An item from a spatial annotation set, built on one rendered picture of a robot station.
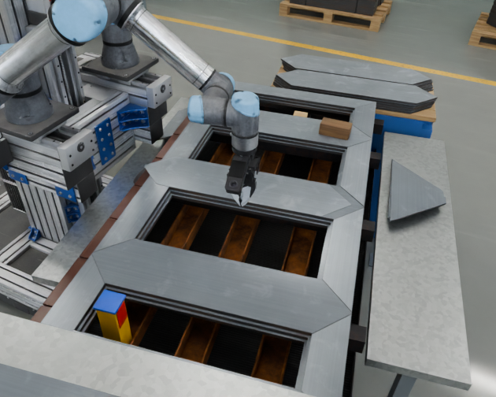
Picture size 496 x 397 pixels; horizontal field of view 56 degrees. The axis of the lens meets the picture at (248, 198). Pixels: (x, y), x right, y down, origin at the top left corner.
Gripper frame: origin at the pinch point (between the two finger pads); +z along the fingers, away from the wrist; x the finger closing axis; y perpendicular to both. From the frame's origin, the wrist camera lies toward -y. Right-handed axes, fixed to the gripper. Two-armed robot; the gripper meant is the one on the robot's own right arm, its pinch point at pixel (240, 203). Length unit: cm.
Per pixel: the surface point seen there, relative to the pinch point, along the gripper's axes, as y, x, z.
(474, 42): 446, -125, 87
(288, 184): 22.2, -10.4, 5.8
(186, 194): 7.0, 21.2, 7.2
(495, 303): 73, -112, 91
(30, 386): -77, 13, -17
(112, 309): -46.6, 18.1, 1.9
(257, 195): 12.8, -2.0, 5.8
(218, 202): 7.4, 10.0, 7.9
